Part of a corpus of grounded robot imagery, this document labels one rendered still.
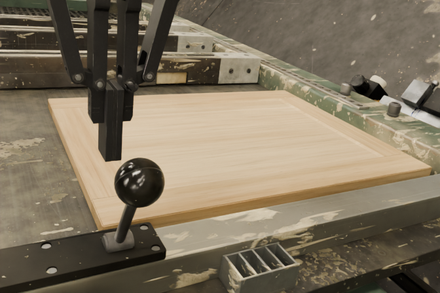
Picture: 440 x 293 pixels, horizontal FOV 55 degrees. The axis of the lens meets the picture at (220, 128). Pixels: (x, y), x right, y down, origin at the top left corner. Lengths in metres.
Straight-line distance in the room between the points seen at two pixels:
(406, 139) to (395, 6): 1.67
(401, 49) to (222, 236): 1.88
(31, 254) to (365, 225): 0.38
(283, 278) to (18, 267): 0.24
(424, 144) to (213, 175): 0.39
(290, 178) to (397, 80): 1.55
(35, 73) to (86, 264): 0.65
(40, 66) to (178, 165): 0.46
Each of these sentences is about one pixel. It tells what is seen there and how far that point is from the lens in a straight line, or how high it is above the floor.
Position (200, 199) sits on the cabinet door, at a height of 1.25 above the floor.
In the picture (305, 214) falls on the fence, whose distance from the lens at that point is 0.52.
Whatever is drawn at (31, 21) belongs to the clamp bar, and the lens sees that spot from 1.46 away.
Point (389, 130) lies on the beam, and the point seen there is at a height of 0.91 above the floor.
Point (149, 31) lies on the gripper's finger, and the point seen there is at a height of 1.45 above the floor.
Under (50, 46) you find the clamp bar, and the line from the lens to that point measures 1.28.
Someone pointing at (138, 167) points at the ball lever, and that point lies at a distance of 0.32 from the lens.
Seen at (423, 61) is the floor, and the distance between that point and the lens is 2.16.
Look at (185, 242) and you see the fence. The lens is 0.44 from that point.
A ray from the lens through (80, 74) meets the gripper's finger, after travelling 0.37.
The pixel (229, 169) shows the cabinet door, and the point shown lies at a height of 1.18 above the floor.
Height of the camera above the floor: 1.60
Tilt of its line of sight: 37 degrees down
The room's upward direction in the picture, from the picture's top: 54 degrees counter-clockwise
